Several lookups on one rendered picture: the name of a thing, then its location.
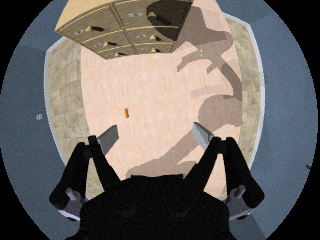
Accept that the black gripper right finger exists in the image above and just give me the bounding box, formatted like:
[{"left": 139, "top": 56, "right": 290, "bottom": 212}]
[{"left": 165, "top": 122, "right": 265, "bottom": 221}]

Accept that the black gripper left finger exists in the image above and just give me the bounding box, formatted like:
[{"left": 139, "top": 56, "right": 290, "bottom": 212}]
[{"left": 49, "top": 125, "right": 138, "bottom": 222}]

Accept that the dark brown wooden chest of drawers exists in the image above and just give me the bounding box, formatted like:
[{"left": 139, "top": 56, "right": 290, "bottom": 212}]
[{"left": 54, "top": 0, "right": 194, "bottom": 60}]

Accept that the tan wooden drawer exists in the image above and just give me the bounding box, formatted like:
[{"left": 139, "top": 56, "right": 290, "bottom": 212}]
[
  {"left": 60, "top": 5, "right": 121, "bottom": 42},
  {"left": 134, "top": 43, "right": 173, "bottom": 54},
  {"left": 82, "top": 29, "right": 130, "bottom": 52},
  {"left": 97, "top": 45, "right": 136, "bottom": 59},
  {"left": 114, "top": 0, "right": 189, "bottom": 28},
  {"left": 126, "top": 26, "right": 179, "bottom": 44}
]

